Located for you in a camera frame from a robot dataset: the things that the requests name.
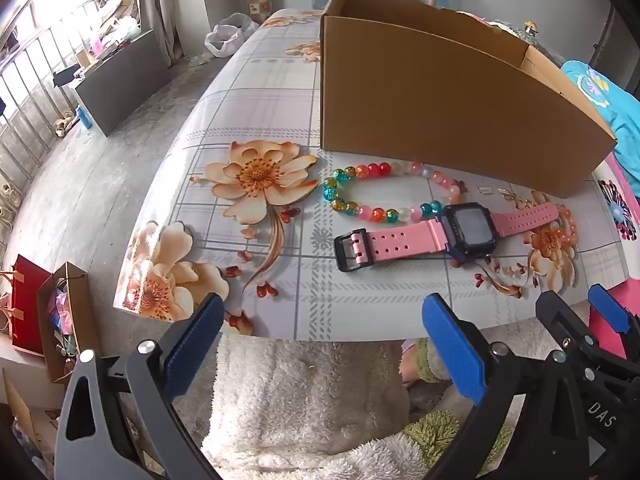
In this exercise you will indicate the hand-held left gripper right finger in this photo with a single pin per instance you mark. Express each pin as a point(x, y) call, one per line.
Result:
point(452, 345)

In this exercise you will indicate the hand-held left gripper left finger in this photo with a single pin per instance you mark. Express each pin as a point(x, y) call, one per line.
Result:
point(192, 350)

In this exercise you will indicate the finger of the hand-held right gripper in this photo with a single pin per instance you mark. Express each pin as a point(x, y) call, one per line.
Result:
point(560, 315)
point(607, 307)

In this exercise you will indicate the rhinestone hair clip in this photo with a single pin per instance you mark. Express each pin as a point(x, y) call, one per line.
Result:
point(486, 191)

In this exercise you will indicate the brown cardboard box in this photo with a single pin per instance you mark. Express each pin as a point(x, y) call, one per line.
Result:
point(425, 100)

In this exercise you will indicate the pink floral blanket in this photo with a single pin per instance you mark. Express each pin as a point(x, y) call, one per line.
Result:
point(620, 210)

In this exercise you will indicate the white fleece robe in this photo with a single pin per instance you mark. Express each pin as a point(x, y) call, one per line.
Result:
point(300, 400)

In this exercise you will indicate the brown paper bag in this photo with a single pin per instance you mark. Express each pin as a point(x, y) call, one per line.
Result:
point(82, 305)

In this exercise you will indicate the red gift bag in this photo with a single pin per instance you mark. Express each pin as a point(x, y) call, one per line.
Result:
point(27, 305)

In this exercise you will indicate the grey cabinet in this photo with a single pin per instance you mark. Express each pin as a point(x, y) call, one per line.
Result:
point(125, 80)

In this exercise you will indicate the grey fuzzy cloth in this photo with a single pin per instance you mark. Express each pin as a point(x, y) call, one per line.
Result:
point(515, 32)

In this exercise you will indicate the small yellow-capped figurine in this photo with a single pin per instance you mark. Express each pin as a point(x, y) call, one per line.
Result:
point(530, 25)

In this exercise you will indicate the metal window railing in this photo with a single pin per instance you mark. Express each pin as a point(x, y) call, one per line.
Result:
point(30, 95)

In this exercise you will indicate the white plastic bag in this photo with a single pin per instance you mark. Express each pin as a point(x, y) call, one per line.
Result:
point(227, 35)

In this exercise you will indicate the grey curtain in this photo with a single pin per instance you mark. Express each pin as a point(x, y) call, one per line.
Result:
point(165, 5)

